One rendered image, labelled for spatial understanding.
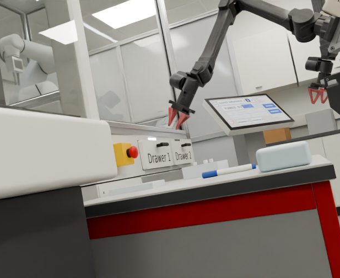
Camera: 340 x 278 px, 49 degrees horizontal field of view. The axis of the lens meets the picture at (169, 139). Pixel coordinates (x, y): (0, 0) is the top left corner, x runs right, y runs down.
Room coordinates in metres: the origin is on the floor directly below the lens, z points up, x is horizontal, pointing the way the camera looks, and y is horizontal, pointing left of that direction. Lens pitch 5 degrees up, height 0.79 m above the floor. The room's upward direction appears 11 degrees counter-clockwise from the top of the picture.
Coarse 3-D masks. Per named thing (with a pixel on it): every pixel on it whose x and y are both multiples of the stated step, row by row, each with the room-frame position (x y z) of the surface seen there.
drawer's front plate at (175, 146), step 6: (174, 144) 1.70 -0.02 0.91; (180, 144) 1.78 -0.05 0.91; (174, 150) 1.68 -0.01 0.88; (180, 150) 1.77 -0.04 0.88; (186, 150) 1.86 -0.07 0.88; (174, 156) 1.67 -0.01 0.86; (180, 156) 1.75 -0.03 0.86; (174, 162) 1.66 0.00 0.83; (180, 162) 1.73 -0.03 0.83; (186, 162) 1.82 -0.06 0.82; (192, 162) 1.92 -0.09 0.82
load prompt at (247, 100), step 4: (220, 100) 2.34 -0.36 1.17; (224, 100) 2.35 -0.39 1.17; (228, 100) 2.36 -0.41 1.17; (232, 100) 2.37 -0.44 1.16; (236, 100) 2.39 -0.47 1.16; (240, 100) 2.40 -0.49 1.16; (244, 100) 2.41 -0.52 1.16; (248, 100) 2.42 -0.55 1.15; (252, 100) 2.44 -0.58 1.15; (220, 104) 2.30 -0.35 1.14; (224, 104) 2.31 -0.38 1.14; (228, 104) 2.33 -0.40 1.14
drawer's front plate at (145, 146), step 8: (144, 144) 1.38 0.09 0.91; (152, 144) 1.45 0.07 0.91; (144, 152) 1.37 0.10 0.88; (152, 152) 1.44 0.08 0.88; (160, 152) 1.52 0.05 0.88; (168, 152) 1.60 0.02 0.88; (144, 160) 1.37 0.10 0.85; (152, 160) 1.42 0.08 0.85; (168, 160) 1.59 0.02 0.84; (144, 168) 1.37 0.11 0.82; (152, 168) 1.41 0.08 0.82
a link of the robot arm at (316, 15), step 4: (316, 12) 1.35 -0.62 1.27; (316, 16) 1.35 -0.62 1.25; (320, 16) 1.34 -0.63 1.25; (312, 20) 1.34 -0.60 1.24; (316, 20) 1.34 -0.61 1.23; (308, 24) 1.34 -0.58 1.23; (312, 24) 1.34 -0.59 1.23; (296, 28) 1.37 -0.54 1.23; (300, 28) 1.35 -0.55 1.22; (304, 28) 1.35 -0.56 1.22; (308, 28) 1.36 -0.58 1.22; (312, 28) 1.37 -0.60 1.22; (296, 32) 1.39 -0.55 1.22; (300, 32) 1.38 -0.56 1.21; (304, 32) 1.37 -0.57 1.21; (308, 32) 1.37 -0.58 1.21; (312, 32) 1.38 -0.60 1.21; (300, 36) 1.39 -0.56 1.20; (304, 36) 1.38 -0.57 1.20
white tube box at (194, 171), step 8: (224, 160) 1.18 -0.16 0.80; (184, 168) 1.19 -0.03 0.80; (192, 168) 1.17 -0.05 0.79; (200, 168) 1.16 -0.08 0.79; (208, 168) 1.15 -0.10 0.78; (216, 168) 1.14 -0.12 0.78; (224, 168) 1.17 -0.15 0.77; (184, 176) 1.19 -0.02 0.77; (192, 176) 1.18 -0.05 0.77; (200, 176) 1.16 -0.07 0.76
